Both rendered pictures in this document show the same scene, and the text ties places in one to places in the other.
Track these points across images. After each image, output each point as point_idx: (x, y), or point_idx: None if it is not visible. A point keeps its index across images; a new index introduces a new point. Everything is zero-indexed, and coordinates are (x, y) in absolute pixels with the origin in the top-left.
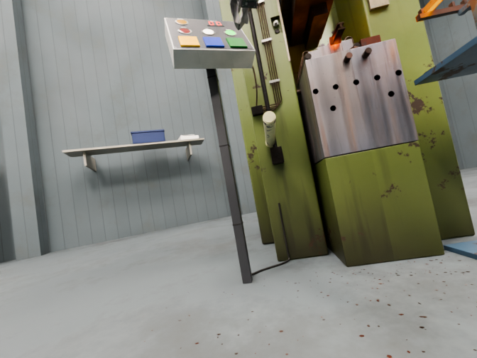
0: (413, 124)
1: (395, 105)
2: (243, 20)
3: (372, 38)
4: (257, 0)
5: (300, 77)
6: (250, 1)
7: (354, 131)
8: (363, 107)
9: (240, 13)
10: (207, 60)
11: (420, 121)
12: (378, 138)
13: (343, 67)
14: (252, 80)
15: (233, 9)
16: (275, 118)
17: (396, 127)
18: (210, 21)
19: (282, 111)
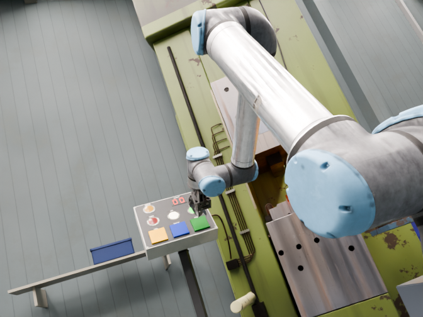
0: (379, 277)
1: (358, 259)
2: (202, 210)
3: None
4: (210, 204)
5: None
6: (205, 206)
7: (325, 289)
8: (328, 264)
9: None
10: (176, 246)
11: (398, 256)
12: (349, 294)
13: (301, 227)
14: (223, 232)
15: (192, 207)
16: (242, 305)
17: (364, 281)
18: (174, 199)
19: (258, 261)
